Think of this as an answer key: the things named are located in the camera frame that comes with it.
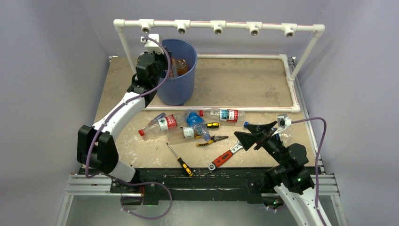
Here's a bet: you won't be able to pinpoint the short orange juice bottle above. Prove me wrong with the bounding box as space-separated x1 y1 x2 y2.
175 58 189 76

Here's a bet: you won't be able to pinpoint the blue label crushed bottle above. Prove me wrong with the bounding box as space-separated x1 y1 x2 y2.
184 110 211 142

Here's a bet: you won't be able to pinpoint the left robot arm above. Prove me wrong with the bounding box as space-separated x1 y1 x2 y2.
77 50 171 193

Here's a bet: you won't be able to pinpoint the red cap crushed bottle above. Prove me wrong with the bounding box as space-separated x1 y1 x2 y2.
138 113 184 137

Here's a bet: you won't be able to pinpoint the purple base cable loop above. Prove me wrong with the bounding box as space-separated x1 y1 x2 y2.
120 181 173 220

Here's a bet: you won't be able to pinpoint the small blue label bottle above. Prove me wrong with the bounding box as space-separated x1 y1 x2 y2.
169 57 178 78

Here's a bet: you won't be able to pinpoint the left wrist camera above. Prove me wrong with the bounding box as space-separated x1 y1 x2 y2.
140 34 164 54

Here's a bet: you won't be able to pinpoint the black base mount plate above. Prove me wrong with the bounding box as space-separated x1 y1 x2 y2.
110 167 279 205

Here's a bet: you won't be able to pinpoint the red label clear bottle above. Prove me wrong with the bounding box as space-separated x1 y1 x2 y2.
199 108 245 123

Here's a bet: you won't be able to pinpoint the white PVC pipe frame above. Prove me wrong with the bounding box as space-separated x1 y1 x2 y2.
113 19 326 113

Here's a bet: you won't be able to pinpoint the yellow black screwdriver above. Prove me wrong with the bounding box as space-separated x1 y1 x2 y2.
166 143 193 177

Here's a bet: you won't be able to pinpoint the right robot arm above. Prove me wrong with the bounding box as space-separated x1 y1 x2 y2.
234 121 331 226

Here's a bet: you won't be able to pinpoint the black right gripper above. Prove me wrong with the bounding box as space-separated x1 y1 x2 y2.
234 120 289 167

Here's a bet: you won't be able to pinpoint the red adjustable wrench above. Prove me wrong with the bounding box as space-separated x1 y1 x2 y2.
208 141 243 171

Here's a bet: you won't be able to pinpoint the pepsi label bottle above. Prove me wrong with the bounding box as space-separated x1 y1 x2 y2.
244 120 292 144

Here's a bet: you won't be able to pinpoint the yellow handle pliers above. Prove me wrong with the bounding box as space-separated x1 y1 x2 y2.
196 122 229 147

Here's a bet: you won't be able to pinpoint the blue plastic bin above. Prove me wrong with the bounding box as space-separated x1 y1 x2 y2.
157 39 198 105

